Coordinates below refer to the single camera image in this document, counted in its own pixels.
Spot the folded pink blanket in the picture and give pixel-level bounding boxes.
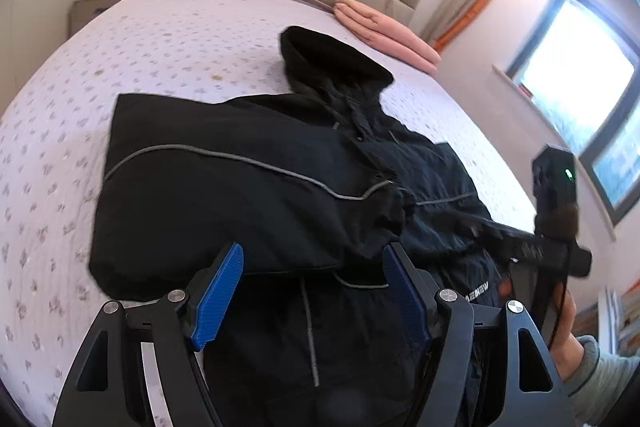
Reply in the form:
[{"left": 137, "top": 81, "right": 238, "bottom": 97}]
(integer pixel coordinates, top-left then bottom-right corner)
[{"left": 332, "top": 0, "right": 442, "bottom": 75}]

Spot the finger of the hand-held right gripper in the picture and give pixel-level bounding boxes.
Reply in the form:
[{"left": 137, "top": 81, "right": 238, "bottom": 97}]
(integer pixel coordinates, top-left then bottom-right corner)
[{"left": 462, "top": 214, "right": 546, "bottom": 265}]

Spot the person's right hand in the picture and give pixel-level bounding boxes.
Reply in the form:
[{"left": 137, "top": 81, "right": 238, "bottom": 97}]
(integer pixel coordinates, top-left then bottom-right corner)
[{"left": 547, "top": 292, "right": 586, "bottom": 380}]

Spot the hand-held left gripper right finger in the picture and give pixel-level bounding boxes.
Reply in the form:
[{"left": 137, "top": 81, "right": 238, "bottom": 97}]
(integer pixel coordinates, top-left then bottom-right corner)
[{"left": 382, "top": 242, "right": 576, "bottom": 427}]

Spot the bed with floral quilt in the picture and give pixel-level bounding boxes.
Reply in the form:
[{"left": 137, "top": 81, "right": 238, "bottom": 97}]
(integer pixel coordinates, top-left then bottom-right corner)
[{"left": 0, "top": 0, "right": 541, "bottom": 427}]

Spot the window with dark frame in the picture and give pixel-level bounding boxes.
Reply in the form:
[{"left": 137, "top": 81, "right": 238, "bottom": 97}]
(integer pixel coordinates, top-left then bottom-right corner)
[{"left": 505, "top": 0, "right": 640, "bottom": 228}]

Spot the beige nightstand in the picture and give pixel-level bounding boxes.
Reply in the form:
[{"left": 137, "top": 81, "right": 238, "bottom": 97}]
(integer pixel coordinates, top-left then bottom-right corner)
[{"left": 67, "top": 0, "right": 136, "bottom": 38}]

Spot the black hooded jacket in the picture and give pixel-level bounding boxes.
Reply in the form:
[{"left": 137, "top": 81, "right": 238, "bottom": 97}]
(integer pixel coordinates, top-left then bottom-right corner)
[{"left": 89, "top": 26, "right": 511, "bottom": 427}]

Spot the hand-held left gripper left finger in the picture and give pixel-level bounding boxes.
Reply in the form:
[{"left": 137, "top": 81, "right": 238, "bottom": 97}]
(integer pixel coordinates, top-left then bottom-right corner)
[{"left": 52, "top": 242, "right": 245, "bottom": 427}]

